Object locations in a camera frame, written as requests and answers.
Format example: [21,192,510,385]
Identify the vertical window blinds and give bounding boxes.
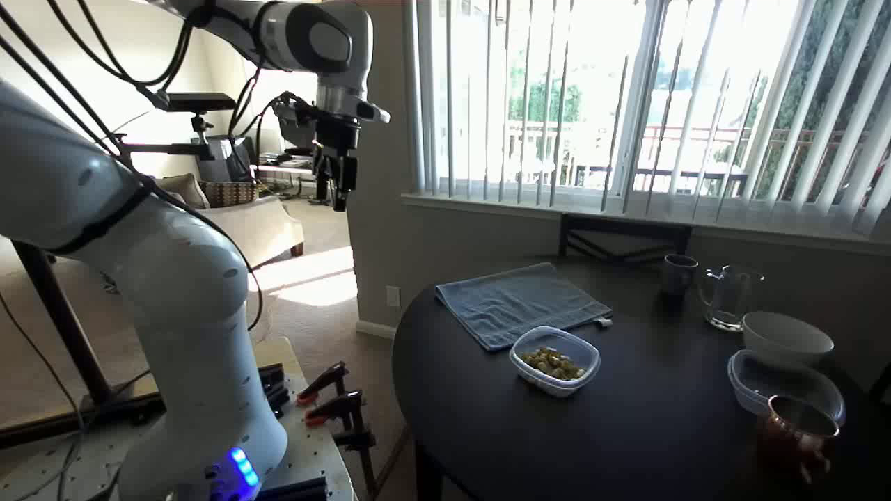
[408,0,891,243]

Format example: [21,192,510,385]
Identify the copper mug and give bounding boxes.
[758,396,840,484]

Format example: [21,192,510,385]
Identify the red handled clamp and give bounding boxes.
[297,363,347,406]
[303,391,378,501]

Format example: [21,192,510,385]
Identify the dark mug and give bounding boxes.
[663,254,699,296]

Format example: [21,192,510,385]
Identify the beige couch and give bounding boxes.
[159,172,303,267]

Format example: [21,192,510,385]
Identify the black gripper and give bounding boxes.
[296,101,389,213]

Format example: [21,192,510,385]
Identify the black camera tripod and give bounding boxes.
[9,86,240,440]

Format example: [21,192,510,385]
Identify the white ceramic bowl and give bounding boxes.
[741,312,834,366]

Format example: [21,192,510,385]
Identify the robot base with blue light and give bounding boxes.
[173,448,329,501]

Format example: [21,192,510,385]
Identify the clear plastic lunchbox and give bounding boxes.
[510,325,602,398]

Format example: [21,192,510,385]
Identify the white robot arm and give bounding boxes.
[0,0,388,501]

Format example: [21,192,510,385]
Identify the clear glass measuring cup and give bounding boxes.
[697,264,765,334]

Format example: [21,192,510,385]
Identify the black metal chair back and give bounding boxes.
[557,215,692,264]

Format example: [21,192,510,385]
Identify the yellow candies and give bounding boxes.
[524,349,581,380]

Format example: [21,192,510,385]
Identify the blue towel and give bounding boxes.
[434,263,612,353]

